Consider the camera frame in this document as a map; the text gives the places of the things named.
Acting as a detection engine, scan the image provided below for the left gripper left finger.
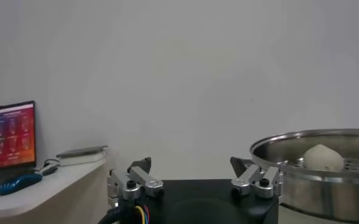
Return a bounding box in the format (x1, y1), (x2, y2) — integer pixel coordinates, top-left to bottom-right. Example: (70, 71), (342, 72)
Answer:
(107, 157), (165, 208)

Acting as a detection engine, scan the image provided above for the flat white box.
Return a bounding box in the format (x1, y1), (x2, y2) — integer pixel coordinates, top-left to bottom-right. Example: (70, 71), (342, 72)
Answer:
(59, 152), (107, 167)

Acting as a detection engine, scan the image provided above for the black desk cable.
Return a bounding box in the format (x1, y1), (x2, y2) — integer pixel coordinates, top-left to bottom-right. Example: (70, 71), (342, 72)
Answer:
(43, 157), (61, 167)

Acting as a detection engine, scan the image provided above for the white steamed baozi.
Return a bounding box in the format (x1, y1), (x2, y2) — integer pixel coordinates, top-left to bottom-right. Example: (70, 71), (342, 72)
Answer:
(303, 144), (345, 171)

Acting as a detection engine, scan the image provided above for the stainless steel steamer basket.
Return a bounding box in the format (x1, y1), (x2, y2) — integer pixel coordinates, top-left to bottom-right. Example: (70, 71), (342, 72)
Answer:
(249, 128), (359, 223)

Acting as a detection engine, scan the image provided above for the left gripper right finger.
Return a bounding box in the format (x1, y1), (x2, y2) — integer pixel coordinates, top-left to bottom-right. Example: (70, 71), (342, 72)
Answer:
(230, 157), (284, 203)

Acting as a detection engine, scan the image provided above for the blue computer mouse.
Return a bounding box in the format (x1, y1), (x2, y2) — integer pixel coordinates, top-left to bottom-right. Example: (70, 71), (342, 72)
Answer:
(0, 173), (43, 196)

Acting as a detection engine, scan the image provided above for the white side table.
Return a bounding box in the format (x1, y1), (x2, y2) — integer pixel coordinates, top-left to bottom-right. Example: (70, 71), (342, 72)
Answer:
(0, 158), (107, 224)

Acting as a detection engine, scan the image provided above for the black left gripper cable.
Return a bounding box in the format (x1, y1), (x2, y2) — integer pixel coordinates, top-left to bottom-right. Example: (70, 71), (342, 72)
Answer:
(98, 206), (121, 224)

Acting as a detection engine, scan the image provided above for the coloured wire bundle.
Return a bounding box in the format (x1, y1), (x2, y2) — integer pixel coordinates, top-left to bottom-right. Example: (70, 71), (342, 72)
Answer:
(135, 205), (151, 224)

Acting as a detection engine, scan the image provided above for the flat black device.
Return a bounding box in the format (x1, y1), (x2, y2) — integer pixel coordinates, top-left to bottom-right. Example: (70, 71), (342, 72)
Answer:
(56, 145), (108, 159)

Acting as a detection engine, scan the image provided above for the black laptop with orange screen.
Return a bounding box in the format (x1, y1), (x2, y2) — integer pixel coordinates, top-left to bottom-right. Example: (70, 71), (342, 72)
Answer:
(0, 100), (37, 191)

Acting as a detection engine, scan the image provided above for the small black adapter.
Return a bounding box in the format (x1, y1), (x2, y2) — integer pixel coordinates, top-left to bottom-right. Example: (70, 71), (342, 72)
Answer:
(41, 166), (60, 177)

